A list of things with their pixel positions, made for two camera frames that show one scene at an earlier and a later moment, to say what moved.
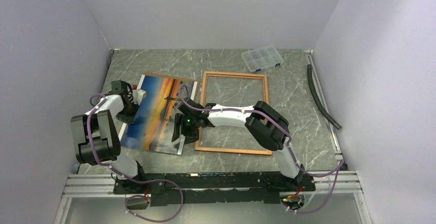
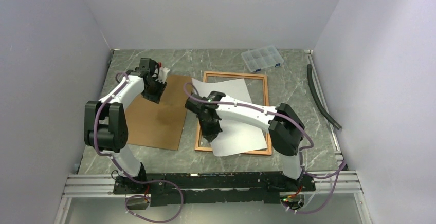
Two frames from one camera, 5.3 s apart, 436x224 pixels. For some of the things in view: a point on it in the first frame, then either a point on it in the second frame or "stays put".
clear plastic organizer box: [262, 58] stays put
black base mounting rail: [167, 189] stays put
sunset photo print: [151, 130] → [235, 137]
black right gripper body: [189, 128] → [209, 129]
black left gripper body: [127, 114] → [153, 93]
